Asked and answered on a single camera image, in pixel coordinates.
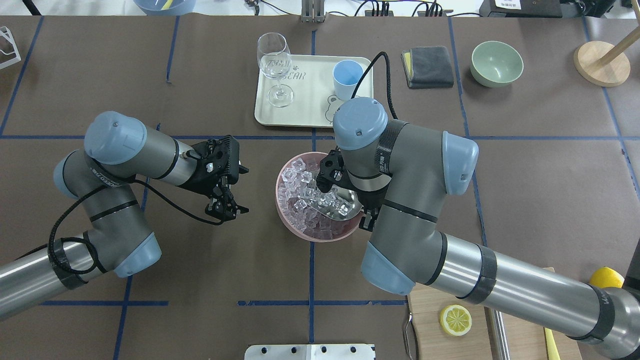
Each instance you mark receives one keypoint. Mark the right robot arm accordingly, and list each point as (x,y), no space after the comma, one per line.
(404,172)

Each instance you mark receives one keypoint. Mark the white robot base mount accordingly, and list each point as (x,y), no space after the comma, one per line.
(343,351)

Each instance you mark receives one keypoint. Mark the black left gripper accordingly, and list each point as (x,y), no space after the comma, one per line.
(201,185)

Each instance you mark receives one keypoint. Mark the black device at back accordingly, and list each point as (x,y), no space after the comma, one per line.
(544,8)

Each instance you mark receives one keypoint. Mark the metal ice scoop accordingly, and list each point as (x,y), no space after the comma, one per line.
(338,204)

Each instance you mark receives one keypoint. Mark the pink bowl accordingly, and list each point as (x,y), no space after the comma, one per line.
(295,227)

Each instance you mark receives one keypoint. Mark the clear wine glass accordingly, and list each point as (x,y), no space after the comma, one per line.
(274,61)

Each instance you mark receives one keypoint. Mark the yellow plastic knife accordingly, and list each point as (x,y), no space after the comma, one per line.
(552,351)

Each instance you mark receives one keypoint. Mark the wooden cutting board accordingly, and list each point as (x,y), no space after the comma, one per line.
(526,340)

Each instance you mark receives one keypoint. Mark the cream bear tray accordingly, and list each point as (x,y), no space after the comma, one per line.
(315,101)

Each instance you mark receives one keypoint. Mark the wooden stand with round base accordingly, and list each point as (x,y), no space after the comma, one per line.
(603,63)

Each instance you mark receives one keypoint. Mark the white wire rack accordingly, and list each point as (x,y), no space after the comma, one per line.
(9,52)

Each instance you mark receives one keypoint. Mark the steel cylinder muddler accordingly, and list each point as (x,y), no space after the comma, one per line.
(497,334)

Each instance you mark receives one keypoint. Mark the grey folded cloth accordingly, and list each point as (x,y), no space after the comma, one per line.
(428,67)

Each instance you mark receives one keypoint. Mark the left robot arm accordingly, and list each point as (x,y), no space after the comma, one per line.
(116,149)

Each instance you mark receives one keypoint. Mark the blue bowl at back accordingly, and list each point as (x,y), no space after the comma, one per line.
(166,7)

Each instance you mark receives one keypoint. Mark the whole yellow lemon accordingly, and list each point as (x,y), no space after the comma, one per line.
(606,277)

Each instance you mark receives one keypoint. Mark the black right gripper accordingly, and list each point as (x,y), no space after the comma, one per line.
(369,202)

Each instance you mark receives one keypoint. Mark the light blue plastic cup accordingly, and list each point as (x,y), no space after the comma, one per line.
(346,75)

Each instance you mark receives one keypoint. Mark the pile of clear ice cubes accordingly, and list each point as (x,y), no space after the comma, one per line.
(310,200)

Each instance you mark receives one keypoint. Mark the green bowl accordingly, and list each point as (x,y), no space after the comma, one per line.
(495,64)

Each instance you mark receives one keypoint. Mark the grey metal bracket post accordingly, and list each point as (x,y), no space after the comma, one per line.
(313,11)

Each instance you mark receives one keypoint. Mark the half lemon slice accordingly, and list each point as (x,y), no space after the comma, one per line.
(455,320)

